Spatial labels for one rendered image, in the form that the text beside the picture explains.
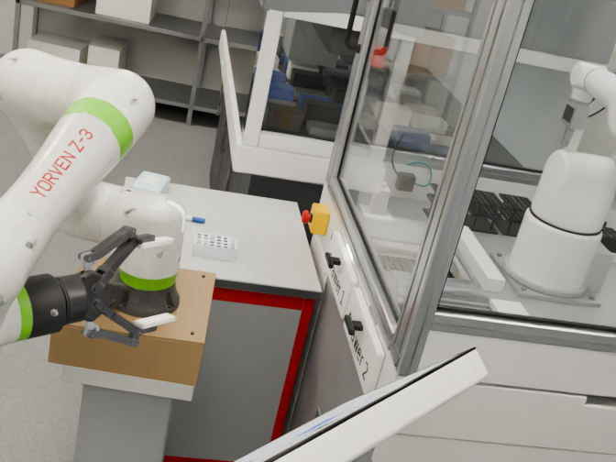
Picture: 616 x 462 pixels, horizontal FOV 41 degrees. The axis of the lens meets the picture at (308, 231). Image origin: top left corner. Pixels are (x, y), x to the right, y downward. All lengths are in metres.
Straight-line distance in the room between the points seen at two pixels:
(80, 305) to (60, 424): 1.61
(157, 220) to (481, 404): 0.76
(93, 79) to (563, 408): 1.14
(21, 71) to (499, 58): 0.79
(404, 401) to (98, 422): 0.96
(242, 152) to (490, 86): 1.52
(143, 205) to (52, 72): 0.40
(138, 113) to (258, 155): 1.50
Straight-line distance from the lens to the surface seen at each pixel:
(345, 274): 2.09
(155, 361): 1.81
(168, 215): 1.74
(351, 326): 1.86
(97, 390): 1.92
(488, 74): 1.47
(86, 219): 1.79
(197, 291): 1.95
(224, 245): 2.36
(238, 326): 2.36
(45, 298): 1.28
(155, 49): 6.29
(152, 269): 1.78
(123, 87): 1.41
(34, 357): 3.21
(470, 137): 1.49
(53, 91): 1.46
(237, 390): 2.48
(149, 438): 1.97
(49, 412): 2.96
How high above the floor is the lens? 1.82
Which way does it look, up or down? 23 degrees down
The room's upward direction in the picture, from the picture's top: 13 degrees clockwise
